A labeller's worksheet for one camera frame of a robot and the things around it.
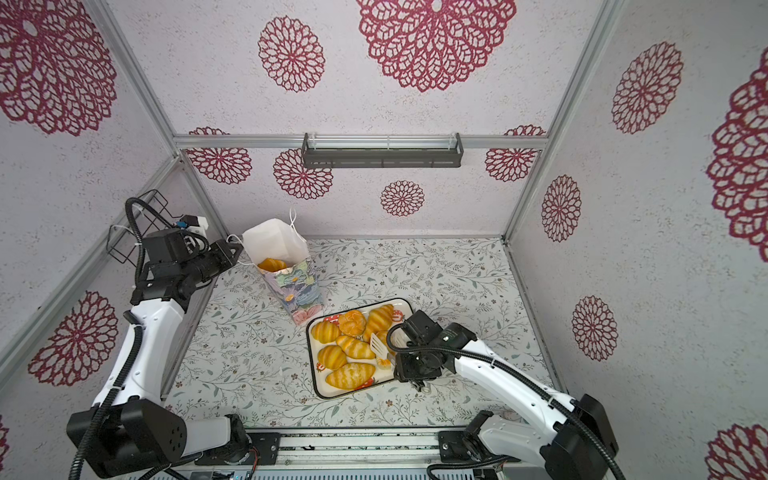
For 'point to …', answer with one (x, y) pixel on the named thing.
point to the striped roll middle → (355, 347)
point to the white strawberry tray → (403, 308)
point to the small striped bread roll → (383, 336)
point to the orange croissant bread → (352, 323)
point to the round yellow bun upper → (326, 332)
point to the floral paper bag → (282, 254)
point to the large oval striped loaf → (350, 376)
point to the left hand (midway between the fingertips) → (243, 251)
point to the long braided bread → (272, 264)
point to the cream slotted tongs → (380, 350)
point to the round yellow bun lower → (331, 357)
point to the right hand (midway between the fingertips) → (399, 371)
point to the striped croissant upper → (379, 322)
